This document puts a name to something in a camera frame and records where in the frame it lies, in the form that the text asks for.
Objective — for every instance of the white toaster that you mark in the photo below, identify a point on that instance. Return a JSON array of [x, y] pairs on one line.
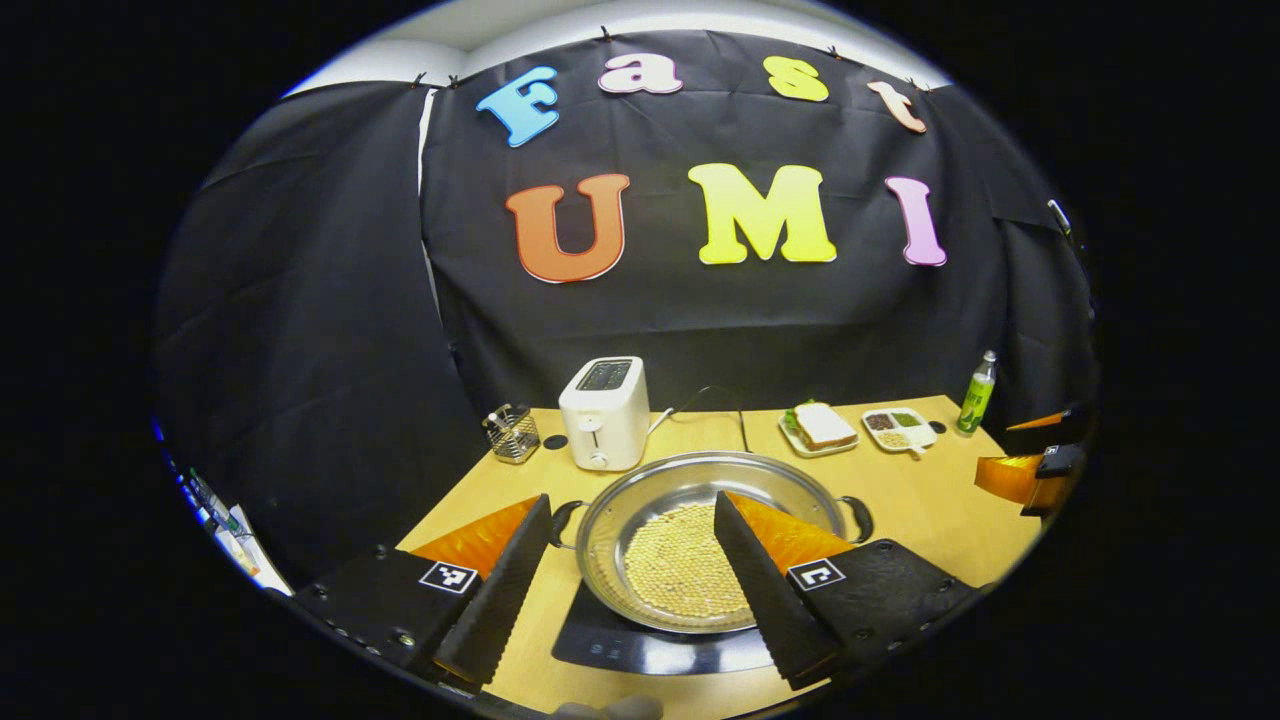
[[605, 420]]

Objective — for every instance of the pale sandwich plate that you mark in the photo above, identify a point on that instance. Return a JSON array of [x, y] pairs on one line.
[[800, 445]]

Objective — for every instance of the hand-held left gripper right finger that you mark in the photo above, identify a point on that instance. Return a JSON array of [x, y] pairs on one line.
[[760, 600]]

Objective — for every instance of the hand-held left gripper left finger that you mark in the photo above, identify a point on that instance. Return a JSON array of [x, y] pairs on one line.
[[500, 610]]

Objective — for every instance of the sandwich with lettuce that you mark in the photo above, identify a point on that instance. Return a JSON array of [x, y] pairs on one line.
[[823, 427]]

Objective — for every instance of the stainless steel pot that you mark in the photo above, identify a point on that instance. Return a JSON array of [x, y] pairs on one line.
[[650, 485]]

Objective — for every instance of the green label drink bottle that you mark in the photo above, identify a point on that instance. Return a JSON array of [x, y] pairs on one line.
[[976, 400]]

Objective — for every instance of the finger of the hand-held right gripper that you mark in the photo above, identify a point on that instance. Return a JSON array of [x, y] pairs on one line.
[[1020, 477], [1050, 432]]

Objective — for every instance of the black induction cooktop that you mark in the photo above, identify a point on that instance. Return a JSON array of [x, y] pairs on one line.
[[650, 650]]

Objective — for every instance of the divided white bean dish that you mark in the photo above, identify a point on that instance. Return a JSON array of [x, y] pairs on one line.
[[900, 430]]

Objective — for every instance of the pile of soybeans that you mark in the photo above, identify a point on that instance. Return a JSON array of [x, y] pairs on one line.
[[680, 565]]

